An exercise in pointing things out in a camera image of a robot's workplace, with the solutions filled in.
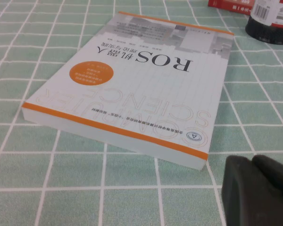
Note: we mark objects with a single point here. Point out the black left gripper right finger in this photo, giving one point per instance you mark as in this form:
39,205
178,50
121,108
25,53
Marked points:
278,174

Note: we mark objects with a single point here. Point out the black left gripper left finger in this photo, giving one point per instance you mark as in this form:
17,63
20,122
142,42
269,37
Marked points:
245,197

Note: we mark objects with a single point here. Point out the white orange ROS book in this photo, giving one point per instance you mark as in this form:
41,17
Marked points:
136,94

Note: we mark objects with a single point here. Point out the green checked tablecloth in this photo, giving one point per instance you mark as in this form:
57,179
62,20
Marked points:
61,193

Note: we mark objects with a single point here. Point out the black mesh pen holder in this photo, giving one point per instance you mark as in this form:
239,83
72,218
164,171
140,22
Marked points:
268,30

